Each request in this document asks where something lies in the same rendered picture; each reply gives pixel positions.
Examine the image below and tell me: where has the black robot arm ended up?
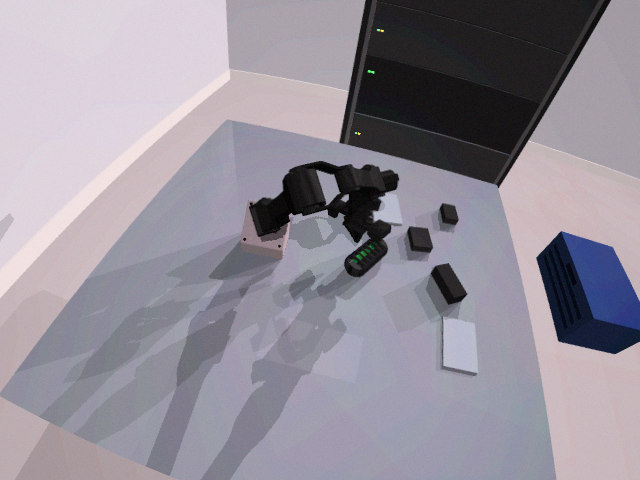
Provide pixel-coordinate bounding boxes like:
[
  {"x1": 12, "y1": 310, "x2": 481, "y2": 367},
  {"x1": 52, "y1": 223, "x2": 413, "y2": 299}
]
[{"x1": 249, "y1": 161, "x2": 399, "y2": 237}]

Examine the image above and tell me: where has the dark grey controller unit with green rocker switches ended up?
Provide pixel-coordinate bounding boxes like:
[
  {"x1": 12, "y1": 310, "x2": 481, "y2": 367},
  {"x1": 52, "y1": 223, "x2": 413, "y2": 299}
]
[{"x1": 344, "y1": 238, "x2": 388, "y2": 277}]

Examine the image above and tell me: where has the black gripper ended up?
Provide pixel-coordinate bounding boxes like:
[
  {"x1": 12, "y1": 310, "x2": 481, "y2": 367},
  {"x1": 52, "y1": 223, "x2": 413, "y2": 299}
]
[{"x1": 328, "y1": 199, "x2": 391, "y2": 243}]

